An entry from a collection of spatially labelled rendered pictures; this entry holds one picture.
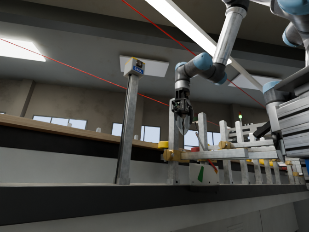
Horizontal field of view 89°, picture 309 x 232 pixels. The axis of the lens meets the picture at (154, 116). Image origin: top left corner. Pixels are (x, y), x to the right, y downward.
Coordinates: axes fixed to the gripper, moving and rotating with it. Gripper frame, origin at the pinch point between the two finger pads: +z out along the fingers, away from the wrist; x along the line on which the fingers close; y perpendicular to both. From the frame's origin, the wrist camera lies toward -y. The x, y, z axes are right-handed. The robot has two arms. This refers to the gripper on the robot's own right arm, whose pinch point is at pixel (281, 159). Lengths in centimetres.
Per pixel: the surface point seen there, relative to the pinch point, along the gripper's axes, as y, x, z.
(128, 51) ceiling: -257, 42, -252
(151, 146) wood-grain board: -49, -32, -5
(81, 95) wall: -519, 13, -225
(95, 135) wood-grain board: -49, -63, -6
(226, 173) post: -34.4, 19.3, 6.1
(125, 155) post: -33, -55, 3
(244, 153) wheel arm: -3.5, -26.5, 0.1
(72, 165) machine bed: -55, -68, 7
